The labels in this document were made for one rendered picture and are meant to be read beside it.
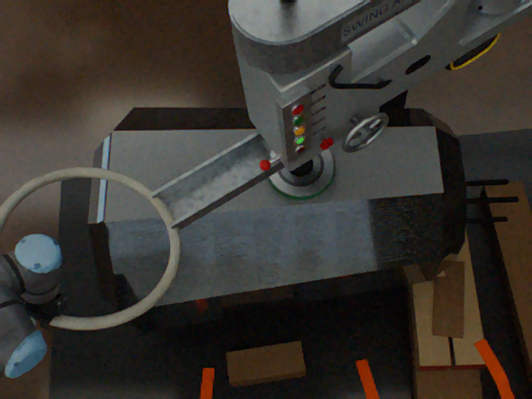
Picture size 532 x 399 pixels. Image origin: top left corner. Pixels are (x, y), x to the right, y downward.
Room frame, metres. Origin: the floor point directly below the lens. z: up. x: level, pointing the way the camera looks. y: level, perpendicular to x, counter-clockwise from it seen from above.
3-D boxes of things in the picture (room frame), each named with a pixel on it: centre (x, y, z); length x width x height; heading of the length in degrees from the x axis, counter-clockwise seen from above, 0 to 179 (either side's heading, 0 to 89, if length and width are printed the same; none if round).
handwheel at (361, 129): (0.90, -0.28, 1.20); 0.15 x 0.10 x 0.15; 113
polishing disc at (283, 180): (0.97, -0.12, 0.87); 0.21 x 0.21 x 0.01
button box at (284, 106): (0.83, -0.10, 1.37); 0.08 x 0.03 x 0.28; 113
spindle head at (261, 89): (1.00, -0.19, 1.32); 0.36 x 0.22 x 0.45; 113
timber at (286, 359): (0.52, 0.13, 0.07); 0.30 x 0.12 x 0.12; 88
